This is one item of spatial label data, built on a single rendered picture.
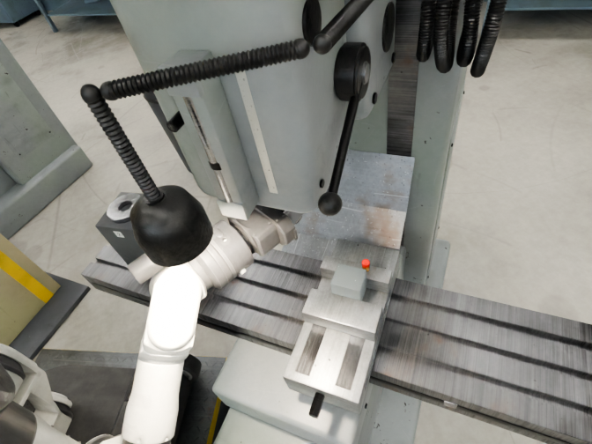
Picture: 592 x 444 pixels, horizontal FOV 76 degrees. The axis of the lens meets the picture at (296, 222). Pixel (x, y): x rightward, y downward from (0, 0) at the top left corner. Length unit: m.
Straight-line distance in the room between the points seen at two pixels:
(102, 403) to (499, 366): 1.11
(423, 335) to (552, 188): 1.85
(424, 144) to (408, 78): 0.17
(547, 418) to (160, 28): 0.84
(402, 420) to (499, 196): 1.43
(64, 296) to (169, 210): 2.22
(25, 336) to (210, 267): 2.04
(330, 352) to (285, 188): 0.40
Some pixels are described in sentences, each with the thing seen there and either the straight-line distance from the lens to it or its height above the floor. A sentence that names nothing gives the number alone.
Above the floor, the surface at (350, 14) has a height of 1.58.
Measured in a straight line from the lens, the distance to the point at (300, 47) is 0.29.
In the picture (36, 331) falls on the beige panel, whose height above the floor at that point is 0.03.
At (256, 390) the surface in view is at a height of 0.83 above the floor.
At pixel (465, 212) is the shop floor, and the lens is 2.35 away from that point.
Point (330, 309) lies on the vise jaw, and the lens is 0.78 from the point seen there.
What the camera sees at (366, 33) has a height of 1.48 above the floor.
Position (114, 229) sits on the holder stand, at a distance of 1.00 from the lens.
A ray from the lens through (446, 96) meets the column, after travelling 0.90.
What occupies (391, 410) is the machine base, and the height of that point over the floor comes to 0.20.
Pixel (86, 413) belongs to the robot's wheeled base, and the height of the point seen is 0.57.
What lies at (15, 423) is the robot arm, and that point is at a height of 1.35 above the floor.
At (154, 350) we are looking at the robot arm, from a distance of 0.57.
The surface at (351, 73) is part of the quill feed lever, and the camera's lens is 0.49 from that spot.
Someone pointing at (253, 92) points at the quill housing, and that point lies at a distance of 0.41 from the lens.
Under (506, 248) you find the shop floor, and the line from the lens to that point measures 2.23.
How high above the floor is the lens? 1.70
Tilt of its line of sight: 48 degrees down
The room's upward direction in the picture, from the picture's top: 13 degrees counter-clockwise
